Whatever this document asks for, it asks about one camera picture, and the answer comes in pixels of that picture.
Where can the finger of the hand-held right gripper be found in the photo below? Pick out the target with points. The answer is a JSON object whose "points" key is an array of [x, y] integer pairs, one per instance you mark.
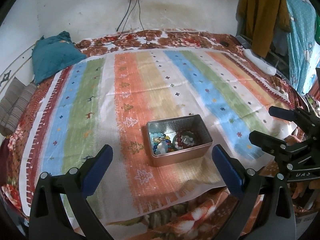
{"points": [[282, 113], [265, 140]]}

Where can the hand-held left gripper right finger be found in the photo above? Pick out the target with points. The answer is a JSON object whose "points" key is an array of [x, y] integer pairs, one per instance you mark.
{"points": [[227, 171]]}

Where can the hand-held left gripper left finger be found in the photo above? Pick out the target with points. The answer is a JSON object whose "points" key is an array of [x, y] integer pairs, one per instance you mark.
{"points": [[98, 170]]}

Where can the rose gold metal tin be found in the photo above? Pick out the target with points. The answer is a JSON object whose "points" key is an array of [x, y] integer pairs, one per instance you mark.
{"points": [[175, 159]]}

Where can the white bolster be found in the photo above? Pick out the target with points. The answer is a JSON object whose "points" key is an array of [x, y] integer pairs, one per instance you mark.
{"points": [[260, 62]]}

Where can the blue printed hanging cloth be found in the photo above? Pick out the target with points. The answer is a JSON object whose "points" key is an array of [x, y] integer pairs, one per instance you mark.
{"points": [[300, 30]]}

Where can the small dark object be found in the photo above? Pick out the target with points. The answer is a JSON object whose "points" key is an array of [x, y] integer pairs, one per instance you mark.
{"points": [[225, 43]]}

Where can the striped printed mat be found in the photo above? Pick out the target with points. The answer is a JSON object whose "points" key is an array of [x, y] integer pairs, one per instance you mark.
{"points": [[150, 85]]}

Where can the grey striped folded cloth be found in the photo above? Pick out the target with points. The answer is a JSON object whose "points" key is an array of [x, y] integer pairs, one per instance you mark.
{"points": [[17, 102]]}

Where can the mustard hanging garment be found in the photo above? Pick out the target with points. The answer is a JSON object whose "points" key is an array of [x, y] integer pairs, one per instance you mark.
{"points": [[262, 10]]}

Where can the teal quilted pillow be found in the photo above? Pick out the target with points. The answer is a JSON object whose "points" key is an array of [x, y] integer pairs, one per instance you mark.
{"points": [[55, 55]]}

